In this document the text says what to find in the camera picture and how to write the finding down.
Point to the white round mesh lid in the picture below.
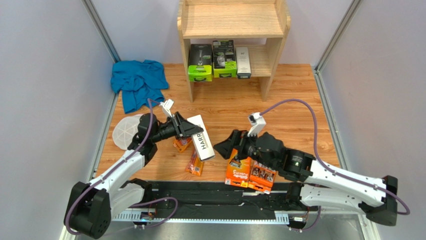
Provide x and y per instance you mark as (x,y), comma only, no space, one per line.
(125,130)

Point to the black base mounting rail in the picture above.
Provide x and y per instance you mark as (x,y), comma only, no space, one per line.
(217,203)

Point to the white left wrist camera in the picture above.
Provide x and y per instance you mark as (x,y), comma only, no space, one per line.
(166,107)

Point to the white Harry's razor box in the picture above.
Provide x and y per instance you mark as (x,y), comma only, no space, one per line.
(201,140)

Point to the orange Gillette Fusion5 razor box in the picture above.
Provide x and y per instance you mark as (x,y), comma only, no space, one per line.
(238,170)

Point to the wooden two-tier shelf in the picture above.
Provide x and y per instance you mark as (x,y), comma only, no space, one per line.
(238,20)

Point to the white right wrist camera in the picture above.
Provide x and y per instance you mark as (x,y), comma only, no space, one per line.
(257,122)

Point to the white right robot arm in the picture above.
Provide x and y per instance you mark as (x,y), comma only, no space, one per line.
(314,183)

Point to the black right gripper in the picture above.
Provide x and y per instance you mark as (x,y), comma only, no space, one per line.
(240,143)

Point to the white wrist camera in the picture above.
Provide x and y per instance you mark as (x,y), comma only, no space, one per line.
(257,122)
(166,107)

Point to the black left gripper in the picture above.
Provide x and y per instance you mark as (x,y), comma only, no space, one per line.
(182,127)

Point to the green black razor box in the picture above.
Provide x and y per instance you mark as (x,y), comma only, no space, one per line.
(224,59)
(200,67)

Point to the green black razor box left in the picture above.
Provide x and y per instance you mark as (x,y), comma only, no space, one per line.
(200,67)

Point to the blue crumpled cloth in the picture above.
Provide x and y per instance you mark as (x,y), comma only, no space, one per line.
(137,82)

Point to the green black razor box right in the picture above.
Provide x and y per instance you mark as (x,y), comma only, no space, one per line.
(224,59)

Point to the tall white razor box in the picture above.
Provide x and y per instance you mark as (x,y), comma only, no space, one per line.
(243,63)

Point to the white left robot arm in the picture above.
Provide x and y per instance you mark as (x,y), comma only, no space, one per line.
(92,205)

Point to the orange Gillette cartridge box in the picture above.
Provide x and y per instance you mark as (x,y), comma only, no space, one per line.
(261,178)

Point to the long orange Bic razor bag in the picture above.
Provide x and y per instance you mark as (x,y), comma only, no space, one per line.
(195,165)

